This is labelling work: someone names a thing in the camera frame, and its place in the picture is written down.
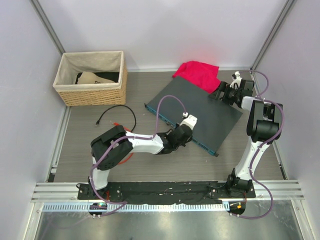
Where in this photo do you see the beige and black cloth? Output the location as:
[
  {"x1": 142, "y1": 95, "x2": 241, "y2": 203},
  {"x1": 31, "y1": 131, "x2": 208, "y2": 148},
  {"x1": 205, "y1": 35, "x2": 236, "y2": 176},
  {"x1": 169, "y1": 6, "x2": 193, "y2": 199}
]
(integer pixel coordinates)
[{"x1": 75, "y1": 71, "x2": 119, "y2": 85}]

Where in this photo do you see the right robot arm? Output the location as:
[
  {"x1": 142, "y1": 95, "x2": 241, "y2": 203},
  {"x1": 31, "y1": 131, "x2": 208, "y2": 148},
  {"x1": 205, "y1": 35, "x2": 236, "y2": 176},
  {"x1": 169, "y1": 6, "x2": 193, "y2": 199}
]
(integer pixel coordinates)
[{"x1": 209, "y1": 79, "x2": 284, "y2": 197}]

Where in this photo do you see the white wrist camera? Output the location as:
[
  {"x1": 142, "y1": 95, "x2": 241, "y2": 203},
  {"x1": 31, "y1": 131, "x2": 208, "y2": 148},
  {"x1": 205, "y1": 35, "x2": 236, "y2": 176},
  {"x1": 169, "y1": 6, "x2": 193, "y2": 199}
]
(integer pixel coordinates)
[
  {"x1": 230, "y1": 71, "x2": 242, "y2": 90},
  {"x1": 179, "y1": 112, "x2": 198, "y2": 130}
]

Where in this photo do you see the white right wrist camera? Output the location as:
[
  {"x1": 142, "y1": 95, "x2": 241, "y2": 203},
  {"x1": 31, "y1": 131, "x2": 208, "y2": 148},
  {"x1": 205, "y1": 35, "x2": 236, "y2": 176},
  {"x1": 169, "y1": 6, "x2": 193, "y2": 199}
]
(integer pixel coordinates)
[{"x1": 230, "y1": 71, "x2": 242, "y2": 90}]

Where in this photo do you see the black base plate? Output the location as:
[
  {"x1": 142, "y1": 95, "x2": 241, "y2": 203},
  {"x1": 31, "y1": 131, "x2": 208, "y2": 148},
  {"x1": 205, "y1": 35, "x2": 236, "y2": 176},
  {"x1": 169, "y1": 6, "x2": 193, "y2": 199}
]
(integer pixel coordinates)
[{"x1": 76, "y1": 181, "x2": 257, "y2": 205}]

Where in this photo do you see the wicker basket with liner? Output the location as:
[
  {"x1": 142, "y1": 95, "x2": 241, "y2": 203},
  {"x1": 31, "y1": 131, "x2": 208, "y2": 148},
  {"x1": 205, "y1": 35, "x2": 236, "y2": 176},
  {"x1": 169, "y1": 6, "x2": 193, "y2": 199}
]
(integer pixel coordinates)
[{"x1": 53, "y1": 50, "x2": 128, "y2": 107}]

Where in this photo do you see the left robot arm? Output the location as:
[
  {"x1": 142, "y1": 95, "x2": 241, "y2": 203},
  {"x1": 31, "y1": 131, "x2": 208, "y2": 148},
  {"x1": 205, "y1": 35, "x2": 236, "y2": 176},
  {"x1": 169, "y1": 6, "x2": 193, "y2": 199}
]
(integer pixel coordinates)
[{"x1": 89, "y1": 124, "x2": 193, "y2": 190}]

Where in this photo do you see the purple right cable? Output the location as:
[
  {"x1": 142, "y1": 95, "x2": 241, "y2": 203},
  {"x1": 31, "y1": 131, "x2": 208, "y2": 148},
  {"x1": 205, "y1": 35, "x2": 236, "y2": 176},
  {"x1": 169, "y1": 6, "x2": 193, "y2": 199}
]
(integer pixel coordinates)
[{"x1": 239, "y1": 70, "x2": 286, "y2": 220}]

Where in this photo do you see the pink red cloth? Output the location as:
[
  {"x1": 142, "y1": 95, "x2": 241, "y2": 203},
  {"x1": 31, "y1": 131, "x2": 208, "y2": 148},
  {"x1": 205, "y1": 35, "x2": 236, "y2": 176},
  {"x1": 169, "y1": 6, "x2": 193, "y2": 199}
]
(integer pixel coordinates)
[{"x1": 172, "y1": 60, "x2": 221, "y2": 94}]

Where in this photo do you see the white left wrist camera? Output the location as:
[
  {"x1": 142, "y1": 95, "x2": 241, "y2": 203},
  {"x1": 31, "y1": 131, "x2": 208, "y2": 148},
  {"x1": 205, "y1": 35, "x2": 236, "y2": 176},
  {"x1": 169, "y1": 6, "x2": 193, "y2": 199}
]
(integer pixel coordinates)
[{"x1": 179, "y1": 112, "x2": 198, "y2": 130}]

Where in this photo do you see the grey blue network switch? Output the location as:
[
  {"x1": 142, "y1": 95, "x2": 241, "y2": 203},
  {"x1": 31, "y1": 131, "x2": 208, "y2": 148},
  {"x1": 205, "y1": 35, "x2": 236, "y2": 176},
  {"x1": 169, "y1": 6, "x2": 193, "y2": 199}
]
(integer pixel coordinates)
[{"x1": 144, "y1": 77, "x2": 243, "y2": 157}]

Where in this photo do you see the slotted cable duct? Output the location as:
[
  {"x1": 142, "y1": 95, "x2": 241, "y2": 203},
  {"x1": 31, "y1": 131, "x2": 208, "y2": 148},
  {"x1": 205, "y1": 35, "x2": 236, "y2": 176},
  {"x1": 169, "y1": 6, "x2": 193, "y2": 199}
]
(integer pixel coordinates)
[{"x1": 42, "y1": 201, "x2": 230, "y2": 213}]

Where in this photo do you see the black ethernet cable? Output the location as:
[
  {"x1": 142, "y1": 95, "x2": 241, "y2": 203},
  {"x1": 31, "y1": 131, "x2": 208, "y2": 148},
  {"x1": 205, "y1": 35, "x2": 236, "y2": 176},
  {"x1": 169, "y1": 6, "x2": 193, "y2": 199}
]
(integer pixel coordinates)
[{"x1": 95, "y1": 105, "x2": 137, "y2": 133}]

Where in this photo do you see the red ethernet cable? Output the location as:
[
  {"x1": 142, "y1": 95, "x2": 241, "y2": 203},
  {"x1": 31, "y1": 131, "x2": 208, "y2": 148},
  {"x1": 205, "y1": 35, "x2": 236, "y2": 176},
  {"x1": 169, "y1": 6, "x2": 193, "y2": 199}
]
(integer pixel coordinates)
[{"x1": 111, "y1": 121, "x2": 133, "y2": 166}]

